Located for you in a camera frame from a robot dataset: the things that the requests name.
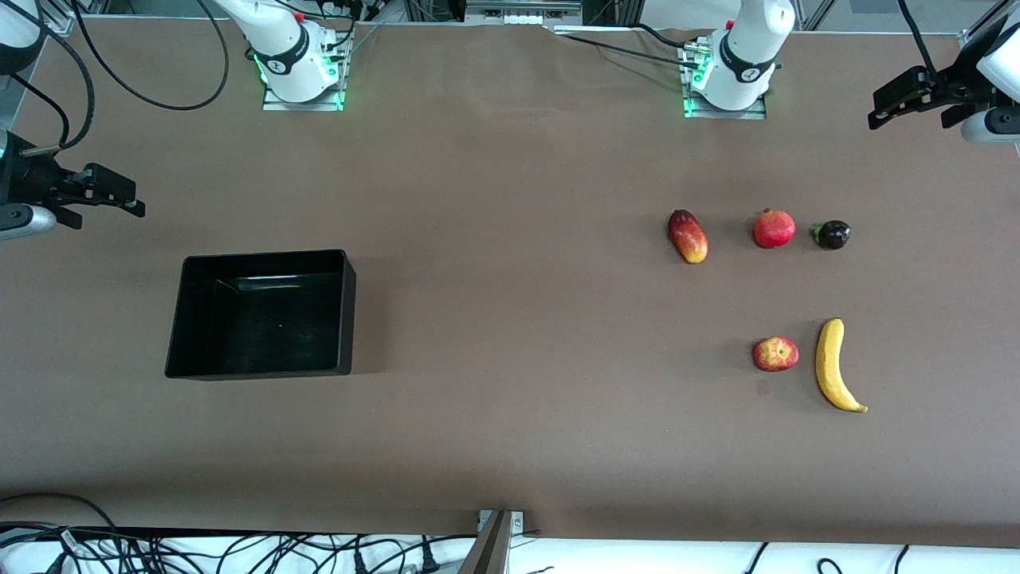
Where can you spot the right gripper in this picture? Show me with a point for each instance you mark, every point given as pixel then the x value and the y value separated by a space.
pixel 30 182

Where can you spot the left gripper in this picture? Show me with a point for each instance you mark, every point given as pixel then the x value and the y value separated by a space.
pixel 953 92

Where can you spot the black plastic box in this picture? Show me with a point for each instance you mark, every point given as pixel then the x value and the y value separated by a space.
pixel 263 319

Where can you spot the yellow banana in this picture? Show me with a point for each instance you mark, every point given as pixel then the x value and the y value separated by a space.
pixel 830 363

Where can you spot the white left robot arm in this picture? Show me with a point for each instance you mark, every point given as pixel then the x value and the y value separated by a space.
pixel 749 44

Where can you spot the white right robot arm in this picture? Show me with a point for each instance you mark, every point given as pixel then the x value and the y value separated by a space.
pixel 280 44

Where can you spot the red yellow apple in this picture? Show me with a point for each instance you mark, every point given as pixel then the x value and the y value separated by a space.
pixel 775 354

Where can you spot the dark purple eggplant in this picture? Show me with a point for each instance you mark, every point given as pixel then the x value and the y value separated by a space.
pixel 833 235

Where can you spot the red pomegranate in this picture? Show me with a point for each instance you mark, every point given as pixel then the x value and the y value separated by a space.
pixel 774 229

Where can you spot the red yellow mango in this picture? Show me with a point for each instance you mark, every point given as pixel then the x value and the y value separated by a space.
pixel 688 237

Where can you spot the grey power strip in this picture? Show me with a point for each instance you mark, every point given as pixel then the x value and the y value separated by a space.
pixel 522 12

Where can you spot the table cover sheet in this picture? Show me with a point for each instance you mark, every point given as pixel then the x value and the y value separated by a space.
pixel 510 414

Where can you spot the aluminium frame rail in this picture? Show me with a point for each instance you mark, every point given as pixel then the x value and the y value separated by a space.
pixel 56 24

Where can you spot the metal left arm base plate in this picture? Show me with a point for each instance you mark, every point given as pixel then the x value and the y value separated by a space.
pixel 753 114

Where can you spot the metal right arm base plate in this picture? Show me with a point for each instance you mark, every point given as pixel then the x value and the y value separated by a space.
pixel 275 104

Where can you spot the aluminium profile post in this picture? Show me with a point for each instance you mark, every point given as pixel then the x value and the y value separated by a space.
pixel 492 546

